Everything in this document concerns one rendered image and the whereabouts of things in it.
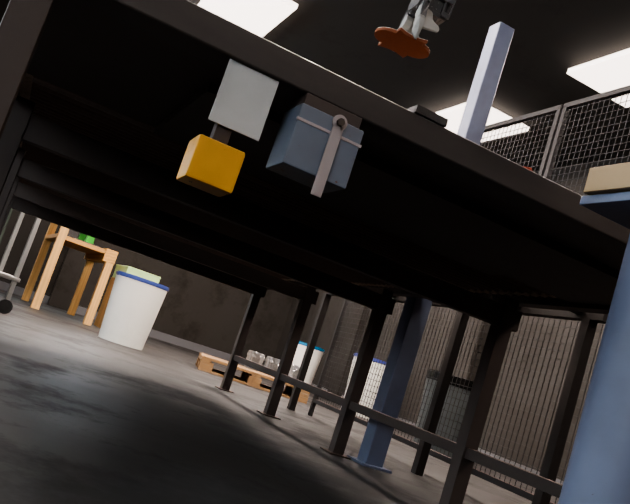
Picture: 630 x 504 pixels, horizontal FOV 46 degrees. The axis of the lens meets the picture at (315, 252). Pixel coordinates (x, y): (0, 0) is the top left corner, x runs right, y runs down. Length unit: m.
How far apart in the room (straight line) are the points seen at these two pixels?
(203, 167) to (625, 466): 0.89
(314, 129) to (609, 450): 0.77
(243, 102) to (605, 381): 0.83
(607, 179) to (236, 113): 0.72
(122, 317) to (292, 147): 5.94
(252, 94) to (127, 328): 5.94
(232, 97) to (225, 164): 0.13
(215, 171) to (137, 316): 5.94
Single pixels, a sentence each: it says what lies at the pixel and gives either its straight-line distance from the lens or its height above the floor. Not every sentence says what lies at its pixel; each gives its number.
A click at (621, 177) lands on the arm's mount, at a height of 0.89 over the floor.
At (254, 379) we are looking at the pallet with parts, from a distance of 7.29.
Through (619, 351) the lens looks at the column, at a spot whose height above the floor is 0.58.
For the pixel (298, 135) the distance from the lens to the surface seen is 1.38.
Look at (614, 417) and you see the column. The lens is 1.44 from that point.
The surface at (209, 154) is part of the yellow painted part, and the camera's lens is 1.32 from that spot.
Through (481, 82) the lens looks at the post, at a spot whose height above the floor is 2.04.
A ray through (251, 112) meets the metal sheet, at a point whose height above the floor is 0.78.
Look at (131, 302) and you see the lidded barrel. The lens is 7.21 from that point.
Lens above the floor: 0.38
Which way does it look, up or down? 8 degrees up
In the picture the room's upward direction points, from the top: 18 degrees clockwise
